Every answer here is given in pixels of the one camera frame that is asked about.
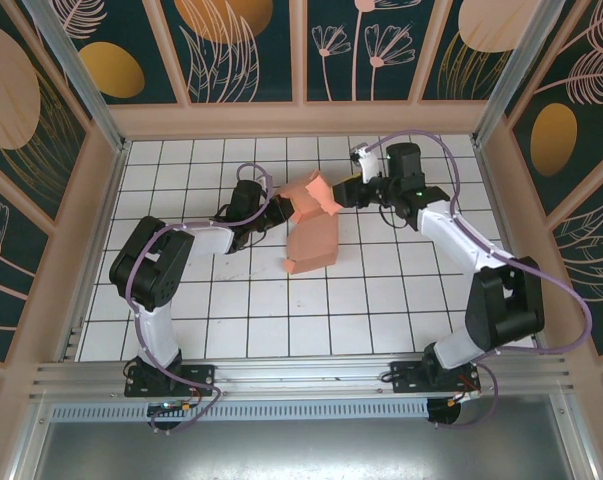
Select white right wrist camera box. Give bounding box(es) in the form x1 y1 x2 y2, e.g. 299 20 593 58
349 143 383 185

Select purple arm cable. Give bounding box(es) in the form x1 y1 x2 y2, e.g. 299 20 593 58
124 162 275 435
368 128 594 431

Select pink paper box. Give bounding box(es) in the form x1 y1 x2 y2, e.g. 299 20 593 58
275 169 343 277

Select wall panel pink feather outlines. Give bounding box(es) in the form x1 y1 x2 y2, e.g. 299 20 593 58
550 164 603 355

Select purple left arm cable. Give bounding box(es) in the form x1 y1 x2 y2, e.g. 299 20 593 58
124 162 275 435

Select aluminium mounting rail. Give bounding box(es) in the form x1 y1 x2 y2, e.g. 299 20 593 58
28 353 580 402

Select wall panel orange oval feather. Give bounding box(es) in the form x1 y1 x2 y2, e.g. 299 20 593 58
33 0 188 107

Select wall panel orange circle leaves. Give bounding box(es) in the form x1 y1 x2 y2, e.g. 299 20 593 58
159 0 302 105

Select wall panel pink flowers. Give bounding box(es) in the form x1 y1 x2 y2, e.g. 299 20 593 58
305 0 441 104

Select aluminium side rail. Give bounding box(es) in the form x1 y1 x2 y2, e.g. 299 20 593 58
60 319 86 362

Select grey metal sheet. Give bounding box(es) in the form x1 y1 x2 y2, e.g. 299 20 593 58
30 394 598 480

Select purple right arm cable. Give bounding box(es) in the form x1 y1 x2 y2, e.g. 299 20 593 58
368 128 594 431

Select wall panel pink circle gold feathers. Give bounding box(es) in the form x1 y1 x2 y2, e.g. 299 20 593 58
419 0 527 101

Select wall panel large pink circle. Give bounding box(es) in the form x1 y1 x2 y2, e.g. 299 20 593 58
0 4 92 224

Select aluminium corner post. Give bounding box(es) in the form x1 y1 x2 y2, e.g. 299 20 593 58
472 0 576 147
23 0 131 154

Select wall panel orange oval fern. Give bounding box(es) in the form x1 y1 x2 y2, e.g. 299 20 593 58
508 0 603 217

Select wall panel single flower outline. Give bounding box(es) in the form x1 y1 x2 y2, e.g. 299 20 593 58
0 152 57 351

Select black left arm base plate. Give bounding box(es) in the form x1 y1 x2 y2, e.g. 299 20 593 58
124 363 217 399

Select grey slotted cable duct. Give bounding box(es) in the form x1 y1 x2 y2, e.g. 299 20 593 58
50 399 430 422

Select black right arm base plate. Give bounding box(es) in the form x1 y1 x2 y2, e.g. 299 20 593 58
389 360 482 396

